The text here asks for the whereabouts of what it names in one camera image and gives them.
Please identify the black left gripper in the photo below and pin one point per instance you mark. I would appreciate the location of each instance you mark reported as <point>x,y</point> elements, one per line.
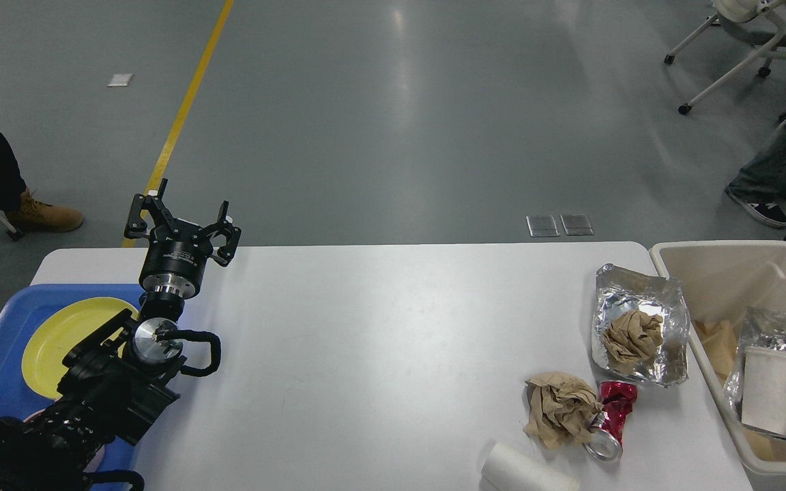
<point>176,259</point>

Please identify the brown paper bag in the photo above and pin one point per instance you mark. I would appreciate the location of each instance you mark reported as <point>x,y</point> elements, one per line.
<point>720,343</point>

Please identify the yellow plate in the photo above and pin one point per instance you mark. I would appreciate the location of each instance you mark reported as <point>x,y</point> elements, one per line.
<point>41,363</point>

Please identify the foil sheet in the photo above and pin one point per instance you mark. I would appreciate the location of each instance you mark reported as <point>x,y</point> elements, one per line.
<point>619,290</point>

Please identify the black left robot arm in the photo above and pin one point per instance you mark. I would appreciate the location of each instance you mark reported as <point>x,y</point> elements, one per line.
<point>159,350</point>

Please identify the white paper cup in tray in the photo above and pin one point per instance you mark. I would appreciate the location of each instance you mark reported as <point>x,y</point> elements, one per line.
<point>763,404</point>

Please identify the beige plastic bin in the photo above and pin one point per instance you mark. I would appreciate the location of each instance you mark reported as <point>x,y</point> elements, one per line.
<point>721,280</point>

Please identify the white floor marker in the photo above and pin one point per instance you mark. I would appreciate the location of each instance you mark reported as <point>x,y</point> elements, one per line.
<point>120,80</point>

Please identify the red wrapper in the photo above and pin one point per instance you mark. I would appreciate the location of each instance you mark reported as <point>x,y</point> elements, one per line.
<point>617,399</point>

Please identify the blue plastic tray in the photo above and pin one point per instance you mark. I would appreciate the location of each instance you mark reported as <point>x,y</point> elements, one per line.
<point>97,392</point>

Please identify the metal can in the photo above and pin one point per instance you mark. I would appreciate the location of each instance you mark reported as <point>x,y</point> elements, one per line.
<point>603,443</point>

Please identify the metal floor socket plates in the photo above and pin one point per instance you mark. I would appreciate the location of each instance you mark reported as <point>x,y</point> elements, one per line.
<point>572,224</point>

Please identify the office chair base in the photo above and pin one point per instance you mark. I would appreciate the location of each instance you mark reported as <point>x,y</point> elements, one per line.
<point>761,25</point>

